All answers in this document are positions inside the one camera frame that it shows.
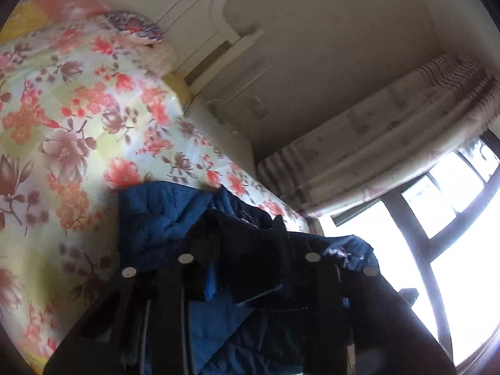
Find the blue quilted puffer jacket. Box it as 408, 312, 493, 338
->
112, 180, 383, 375

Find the white bedside table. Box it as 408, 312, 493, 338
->
185, 96, 256, 178

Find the dark framed window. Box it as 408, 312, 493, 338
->
319, 131, 499, 370

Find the yellow pillow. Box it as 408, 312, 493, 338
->
163, 73, 193, 108

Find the floral bed quilt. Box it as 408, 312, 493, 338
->
1, 0, 307, 373

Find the patterned window curtain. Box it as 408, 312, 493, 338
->
257, 53, 499, 218

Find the beige dotted pillow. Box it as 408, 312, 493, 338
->
137, 41, 178, 78

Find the white wooden headboard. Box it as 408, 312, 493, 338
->
102, 0, 264, 96

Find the colourful patterned pillow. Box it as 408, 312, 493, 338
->
104, 10, 164, 46

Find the wall power socket plate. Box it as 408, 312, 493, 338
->
245, 95, 269, 120

